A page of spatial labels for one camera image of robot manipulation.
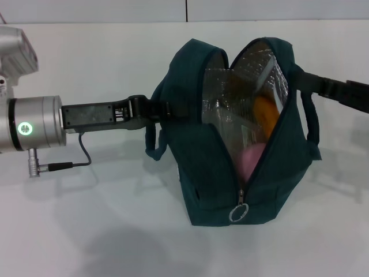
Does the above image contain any dark teal insulated lunch bag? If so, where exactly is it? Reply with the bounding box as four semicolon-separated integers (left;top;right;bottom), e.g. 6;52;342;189
145;36;322;227

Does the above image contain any pink peach toy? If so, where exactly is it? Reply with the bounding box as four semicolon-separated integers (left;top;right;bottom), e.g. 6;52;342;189
236;143;266;181

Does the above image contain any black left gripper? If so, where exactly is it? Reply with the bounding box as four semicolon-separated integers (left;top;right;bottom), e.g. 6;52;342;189
60;94;193;134

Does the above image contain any yellow banana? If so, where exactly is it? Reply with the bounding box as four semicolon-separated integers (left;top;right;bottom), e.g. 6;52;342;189
253;96;280;138

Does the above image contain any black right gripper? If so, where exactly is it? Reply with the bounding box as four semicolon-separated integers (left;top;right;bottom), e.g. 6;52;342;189
296;69;369;114

